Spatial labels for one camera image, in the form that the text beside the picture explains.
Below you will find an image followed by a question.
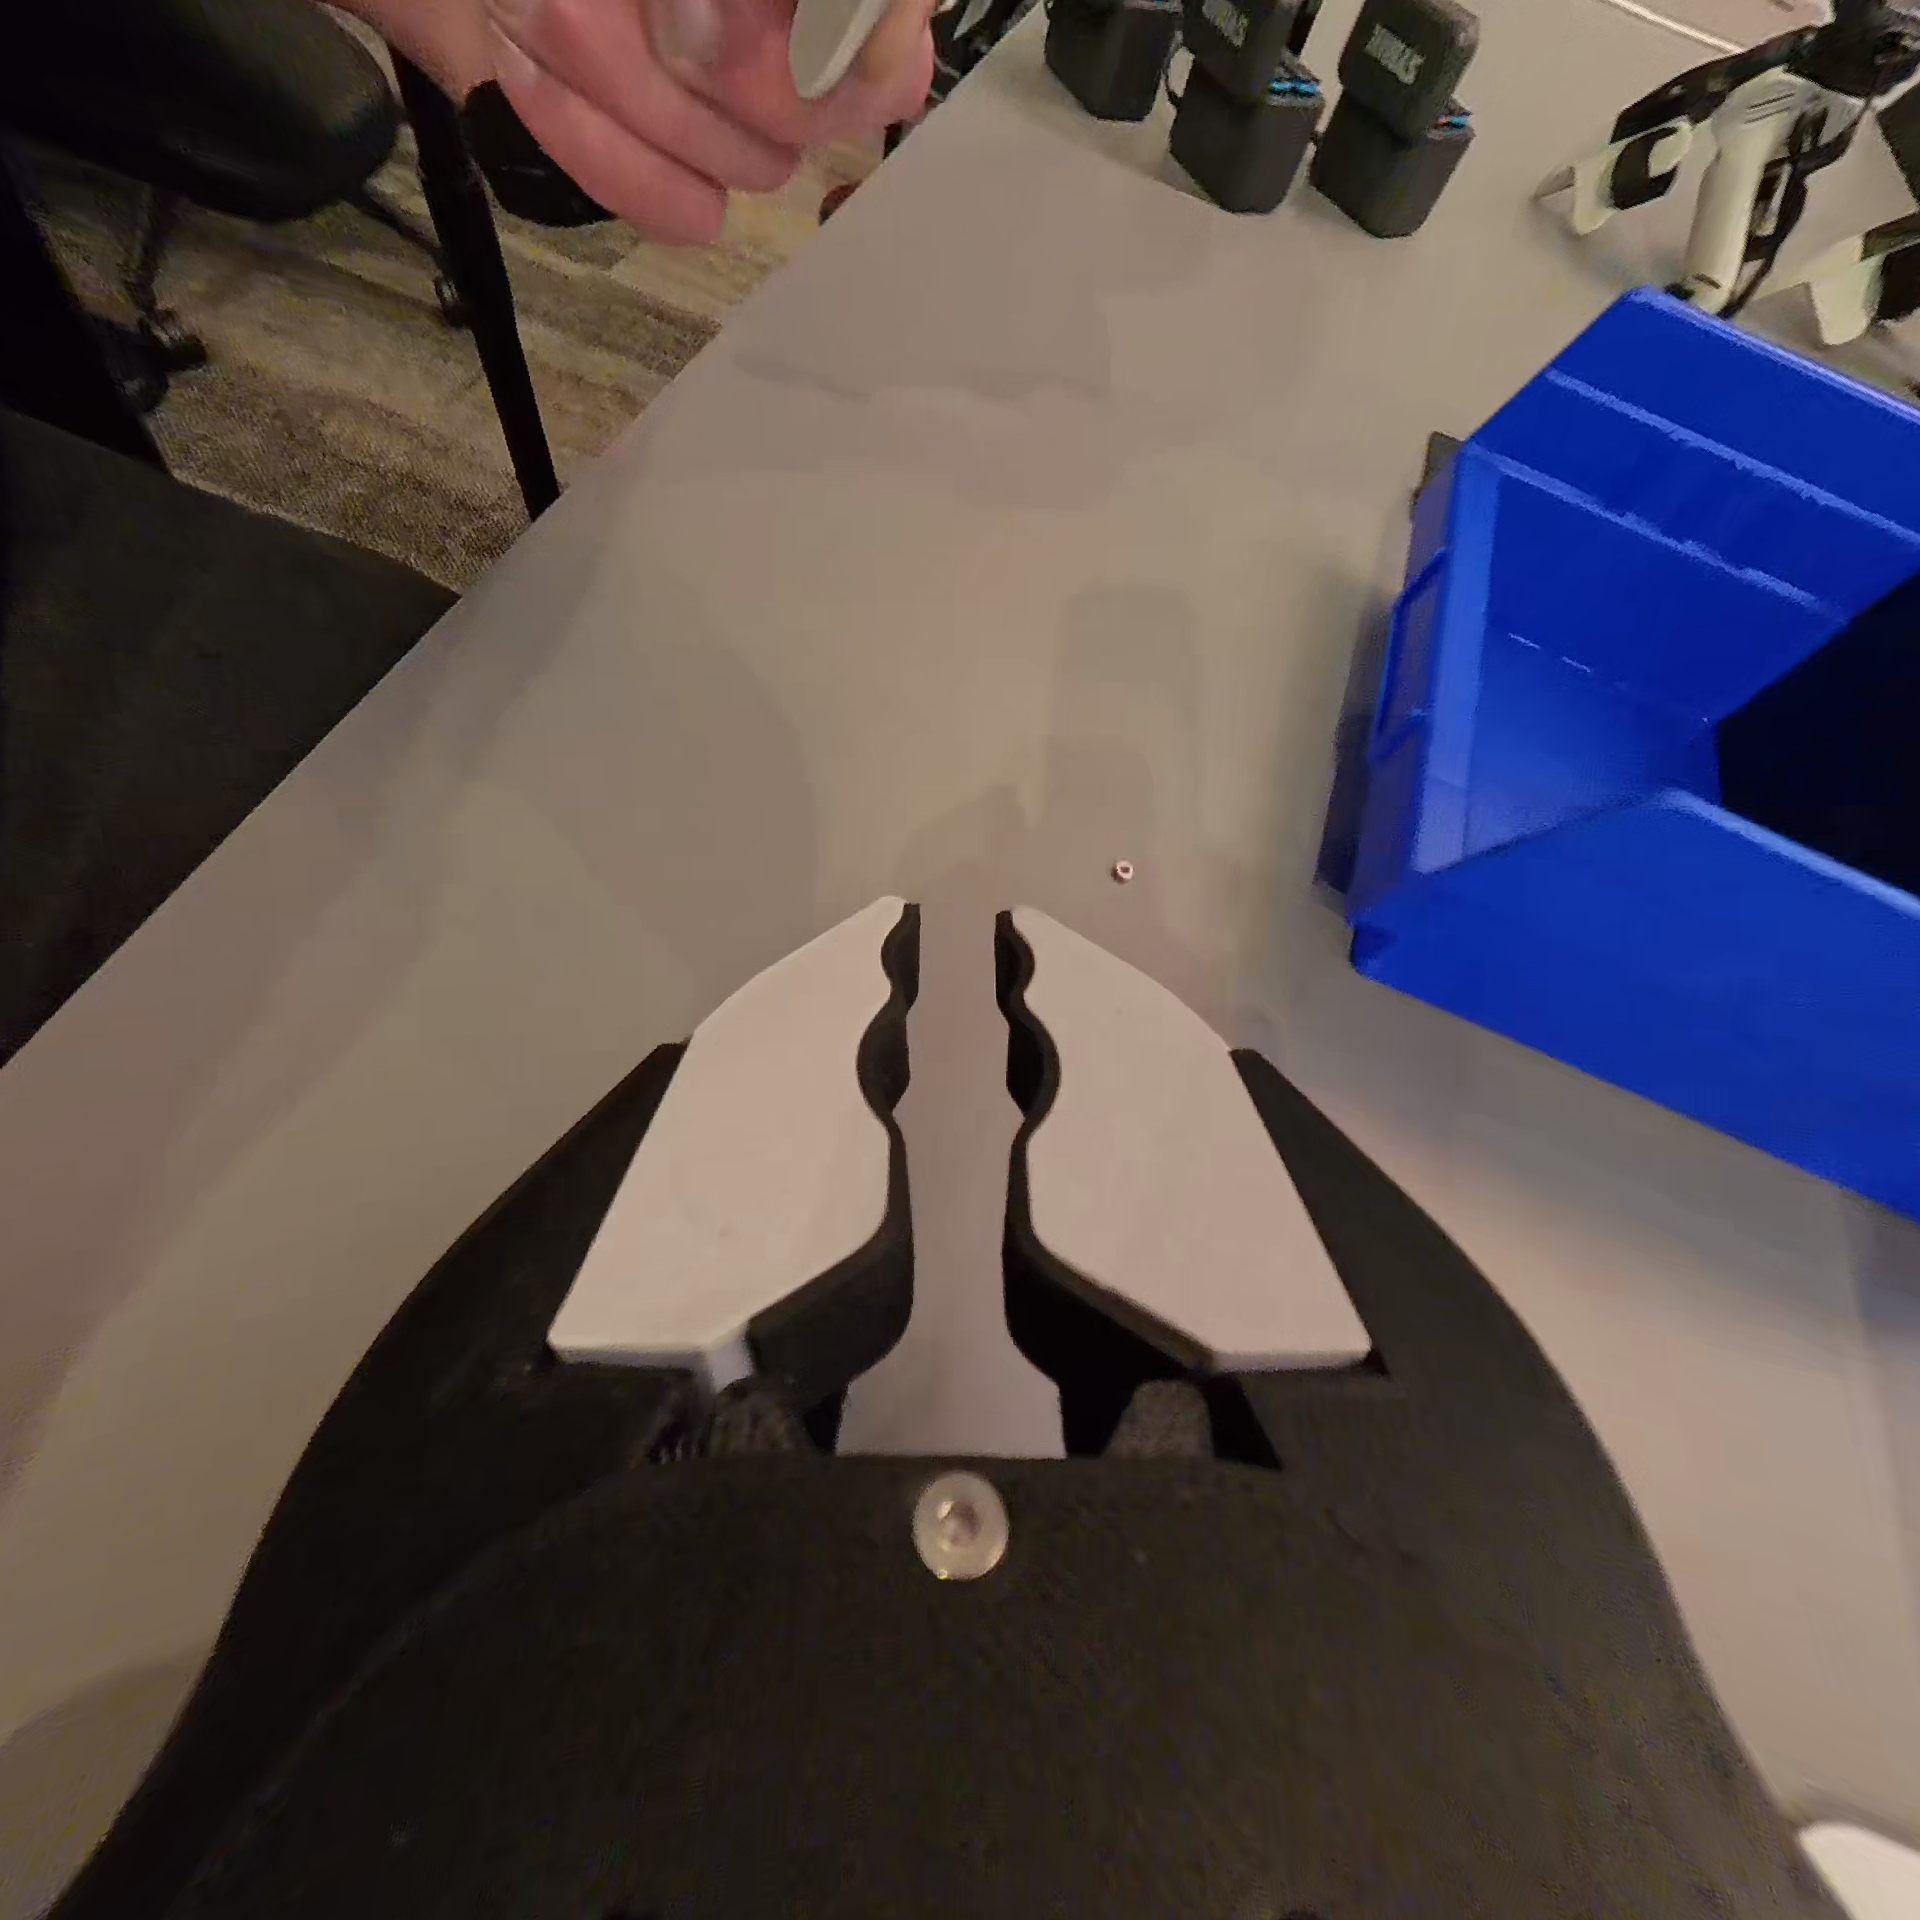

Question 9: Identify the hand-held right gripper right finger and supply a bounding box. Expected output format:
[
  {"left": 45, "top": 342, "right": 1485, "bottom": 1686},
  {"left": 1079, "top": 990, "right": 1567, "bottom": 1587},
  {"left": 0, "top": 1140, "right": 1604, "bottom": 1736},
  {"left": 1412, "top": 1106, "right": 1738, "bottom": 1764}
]
[{"left": 997, "top": 905, "right": 1373, "bottom": 1413}]

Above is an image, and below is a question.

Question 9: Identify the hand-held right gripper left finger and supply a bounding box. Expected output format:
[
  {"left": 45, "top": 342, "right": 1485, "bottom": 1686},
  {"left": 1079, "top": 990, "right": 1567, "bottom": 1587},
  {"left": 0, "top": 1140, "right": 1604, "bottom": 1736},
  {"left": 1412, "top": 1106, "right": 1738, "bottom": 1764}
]
[{"left": 546, "top": 896, "right": 921, "bottom": 1404}]

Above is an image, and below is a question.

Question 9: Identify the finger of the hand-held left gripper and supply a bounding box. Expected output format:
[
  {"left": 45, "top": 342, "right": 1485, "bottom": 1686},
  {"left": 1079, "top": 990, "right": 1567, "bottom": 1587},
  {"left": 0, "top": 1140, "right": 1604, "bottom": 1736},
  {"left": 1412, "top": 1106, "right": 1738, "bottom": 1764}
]
[{"left": 790, "top": 0, "right": 902, "bottom": 105}]

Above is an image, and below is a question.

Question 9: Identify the person's left hand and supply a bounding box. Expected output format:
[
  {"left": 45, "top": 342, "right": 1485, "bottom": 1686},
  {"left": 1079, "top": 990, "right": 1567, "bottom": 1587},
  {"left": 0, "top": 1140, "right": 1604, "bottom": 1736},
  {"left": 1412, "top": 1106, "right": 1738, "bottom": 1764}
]
[{"left": 321, "top": 0, "right": 938, "bottom": 244}]

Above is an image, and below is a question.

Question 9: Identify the black battery pack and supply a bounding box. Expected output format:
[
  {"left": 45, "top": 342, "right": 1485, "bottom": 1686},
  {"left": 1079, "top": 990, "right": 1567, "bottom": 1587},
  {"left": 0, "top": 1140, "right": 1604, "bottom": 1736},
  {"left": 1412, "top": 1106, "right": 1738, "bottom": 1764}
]
[
  {"left": 1170, "top": 0, "right": 1330, "bottom": 211},
  {"left": 1045, "top": 0, "right": 1188, "bottom": 122},
  {"left": 1313, "top": 0, "right": 1479, "bottom": 238}
]

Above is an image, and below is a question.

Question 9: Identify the black table leg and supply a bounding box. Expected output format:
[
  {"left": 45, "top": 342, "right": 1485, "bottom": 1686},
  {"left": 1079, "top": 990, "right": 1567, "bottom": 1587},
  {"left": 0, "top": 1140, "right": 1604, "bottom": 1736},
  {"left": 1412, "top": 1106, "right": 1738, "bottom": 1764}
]
[{"left": 388, "top": 45, "right": 565, "bottom": 525}]

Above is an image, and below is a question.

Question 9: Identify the blue plastic storage bin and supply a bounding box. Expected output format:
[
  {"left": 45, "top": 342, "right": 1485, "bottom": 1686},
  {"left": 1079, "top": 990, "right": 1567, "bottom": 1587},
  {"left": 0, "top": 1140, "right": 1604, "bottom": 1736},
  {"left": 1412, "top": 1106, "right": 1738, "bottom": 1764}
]
[{"left": 1316, "top": 289, "right": 1920, "bottom": 1224}]

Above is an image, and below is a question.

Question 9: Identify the black office chair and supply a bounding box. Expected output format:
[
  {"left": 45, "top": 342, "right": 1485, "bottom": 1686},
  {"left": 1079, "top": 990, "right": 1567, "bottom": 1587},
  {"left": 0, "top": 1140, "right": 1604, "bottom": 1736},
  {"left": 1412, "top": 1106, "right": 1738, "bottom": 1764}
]
[{"left": 0, "top": 0, "right": 468, "bottom": 375}]

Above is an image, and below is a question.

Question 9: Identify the white object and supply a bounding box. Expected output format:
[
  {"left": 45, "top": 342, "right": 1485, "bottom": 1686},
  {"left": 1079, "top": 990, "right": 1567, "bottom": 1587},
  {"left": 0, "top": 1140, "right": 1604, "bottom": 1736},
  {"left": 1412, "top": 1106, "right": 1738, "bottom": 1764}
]
[{"left": 1801, "top": 1822, "right": 1920, "bottom": 1920}]

